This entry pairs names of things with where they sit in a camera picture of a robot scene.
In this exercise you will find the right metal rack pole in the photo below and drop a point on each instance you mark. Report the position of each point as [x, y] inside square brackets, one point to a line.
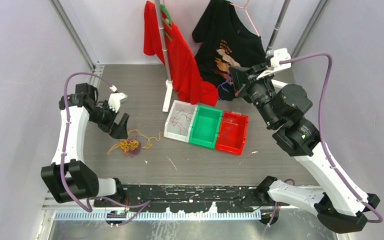
[277, 25]

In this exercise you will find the black printed t-shirt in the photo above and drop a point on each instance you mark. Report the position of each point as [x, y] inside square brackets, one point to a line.
[224, 41]

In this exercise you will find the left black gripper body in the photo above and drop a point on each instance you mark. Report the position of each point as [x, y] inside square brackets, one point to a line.
[105, 118]

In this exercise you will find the red t-shirt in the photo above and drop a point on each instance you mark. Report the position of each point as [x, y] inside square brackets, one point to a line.
[184, 72]

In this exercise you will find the metal clothes rack pole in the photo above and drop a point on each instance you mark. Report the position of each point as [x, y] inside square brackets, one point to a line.
[160, 21]

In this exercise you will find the red plastic bin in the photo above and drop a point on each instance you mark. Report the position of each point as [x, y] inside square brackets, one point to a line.
[232, 133]

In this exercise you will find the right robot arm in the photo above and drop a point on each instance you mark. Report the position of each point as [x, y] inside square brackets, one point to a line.
[339, 206]

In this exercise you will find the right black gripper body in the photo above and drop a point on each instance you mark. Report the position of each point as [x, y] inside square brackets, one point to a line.
[261, 90]

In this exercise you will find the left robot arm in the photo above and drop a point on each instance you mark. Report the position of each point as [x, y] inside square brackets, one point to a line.
[68, 171]

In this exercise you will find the white plastic bin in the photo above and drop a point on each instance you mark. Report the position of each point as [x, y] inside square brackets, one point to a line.
[179, 122]

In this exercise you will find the green clothes hanger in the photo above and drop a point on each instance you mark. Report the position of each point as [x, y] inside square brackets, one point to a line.
[167, 22]

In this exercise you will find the green plastic bin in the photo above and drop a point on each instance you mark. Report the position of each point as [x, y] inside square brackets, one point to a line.
[205, 127]

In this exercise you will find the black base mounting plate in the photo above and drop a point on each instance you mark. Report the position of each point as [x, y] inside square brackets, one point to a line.
[192, 198]

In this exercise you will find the pink clothes hanger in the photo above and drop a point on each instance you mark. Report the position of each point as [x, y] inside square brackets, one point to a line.
[245, 8]

